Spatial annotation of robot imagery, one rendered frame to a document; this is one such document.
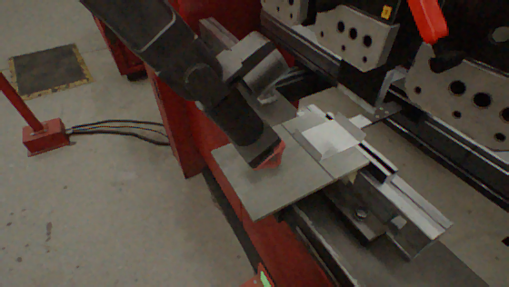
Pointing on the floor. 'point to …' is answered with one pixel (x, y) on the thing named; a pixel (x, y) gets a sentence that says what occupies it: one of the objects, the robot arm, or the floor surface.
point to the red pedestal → (49, 137)
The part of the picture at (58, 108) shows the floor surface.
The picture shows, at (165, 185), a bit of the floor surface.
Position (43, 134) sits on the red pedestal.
